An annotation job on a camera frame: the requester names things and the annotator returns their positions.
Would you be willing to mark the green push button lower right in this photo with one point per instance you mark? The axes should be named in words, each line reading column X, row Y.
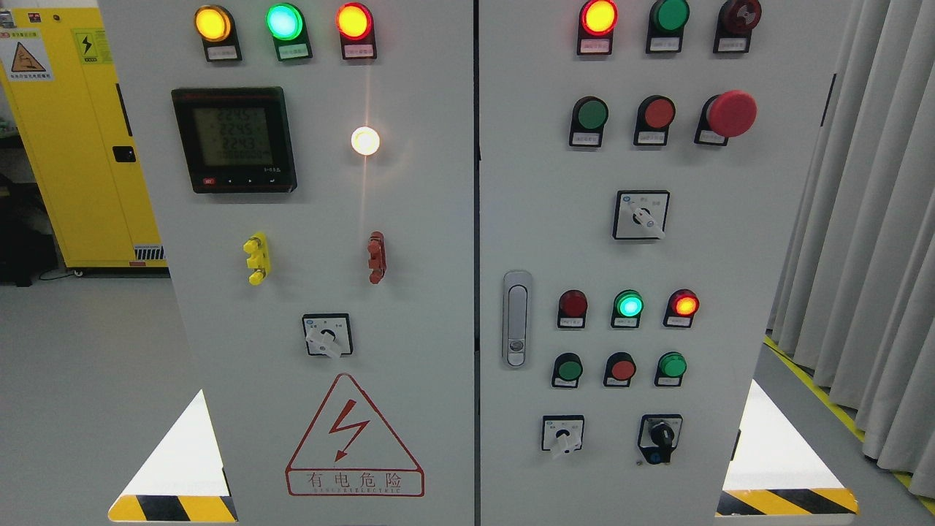
column 671, row 368

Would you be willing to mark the green push button lower left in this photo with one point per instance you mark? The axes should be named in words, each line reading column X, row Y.
column 567, row 371

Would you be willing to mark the red indicator lamp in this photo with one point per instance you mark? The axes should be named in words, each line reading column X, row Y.
column 680, row 309
column 596, row 23
column 572, row 310
column 356, row 30

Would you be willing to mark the red push button lower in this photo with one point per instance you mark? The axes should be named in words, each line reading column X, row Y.
column 619, row 370

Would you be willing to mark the red indicator lamp top left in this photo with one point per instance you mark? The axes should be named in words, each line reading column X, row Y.
column 356, row 30

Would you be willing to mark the lower left selector switch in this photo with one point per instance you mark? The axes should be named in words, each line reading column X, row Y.
column 562, row 434

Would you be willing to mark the red indicator lamp top right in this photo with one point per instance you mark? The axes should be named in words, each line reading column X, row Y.
column 596, row 23

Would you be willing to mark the red push button upper row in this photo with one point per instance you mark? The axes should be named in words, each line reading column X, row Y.
column 654, row 116

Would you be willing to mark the white lit indicator lamp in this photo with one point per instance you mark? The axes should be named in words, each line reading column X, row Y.
column 365, row 141

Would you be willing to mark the door selector switch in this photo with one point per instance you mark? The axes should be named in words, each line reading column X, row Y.
column 640, row 215
column 328, row 334

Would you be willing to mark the red indicator lamp middle right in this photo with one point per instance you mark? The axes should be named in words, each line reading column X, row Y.
column 680, row 309

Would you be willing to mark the grey electrical control cabinet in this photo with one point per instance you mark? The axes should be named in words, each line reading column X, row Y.
column 474, row 178

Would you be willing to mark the red indicator lamp middle left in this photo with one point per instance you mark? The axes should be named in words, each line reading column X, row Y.
column 572, row 310

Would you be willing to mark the green push button upper row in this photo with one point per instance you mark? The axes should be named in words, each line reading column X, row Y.
column 588, row 118

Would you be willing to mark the red terminal connector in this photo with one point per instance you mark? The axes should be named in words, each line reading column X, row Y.
column 377, row 263

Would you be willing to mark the green indicator lamp top left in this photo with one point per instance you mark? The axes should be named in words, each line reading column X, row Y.
column 289, row 32

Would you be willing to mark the red emergency stop mushroom button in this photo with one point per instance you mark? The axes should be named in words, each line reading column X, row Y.
column 726, row 115

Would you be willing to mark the black digital power meter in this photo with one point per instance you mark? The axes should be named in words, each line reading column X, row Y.
column 236, row 140

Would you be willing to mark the grey curtain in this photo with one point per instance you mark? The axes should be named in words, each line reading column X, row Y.
column 855, row 301

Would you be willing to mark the green indicator lamp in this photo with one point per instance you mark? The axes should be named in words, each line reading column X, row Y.
column 289, row 32
column 627, row 309
column 665, row 26

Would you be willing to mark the left door selector switch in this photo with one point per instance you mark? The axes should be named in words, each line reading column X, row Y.
column 328, row 334

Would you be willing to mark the dark red buzzer lamp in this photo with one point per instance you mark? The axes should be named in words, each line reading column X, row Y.
column 734, row 26

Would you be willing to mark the right door upper selector switch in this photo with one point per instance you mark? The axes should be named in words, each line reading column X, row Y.
column 640, row 215

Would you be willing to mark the yellow black floor hazard tape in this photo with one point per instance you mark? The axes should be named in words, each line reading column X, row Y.
column 841, row 413

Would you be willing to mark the green indicator lamp middle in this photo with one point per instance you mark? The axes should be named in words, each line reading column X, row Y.
column 627, row 309

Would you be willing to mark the yellow indicator lamp top left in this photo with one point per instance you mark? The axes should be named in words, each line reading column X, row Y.
column 217, row 30

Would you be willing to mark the black key switch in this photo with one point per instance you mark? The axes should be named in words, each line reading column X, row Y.
column 658, row 437

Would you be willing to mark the yellow terminal connector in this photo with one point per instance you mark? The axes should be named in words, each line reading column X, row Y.
column 258, row 258

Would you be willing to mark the yellow safety cabinet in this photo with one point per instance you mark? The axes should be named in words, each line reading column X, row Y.
column 60, row 79

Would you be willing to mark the green indicator lamp top right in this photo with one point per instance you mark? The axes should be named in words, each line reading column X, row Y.
column 665, row 26

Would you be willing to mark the silver cabinet door handle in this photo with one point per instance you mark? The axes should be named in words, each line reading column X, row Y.
column 515, row 300

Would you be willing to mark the red electrical hazard warning sign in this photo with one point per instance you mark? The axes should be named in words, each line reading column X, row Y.
column 349, row 449

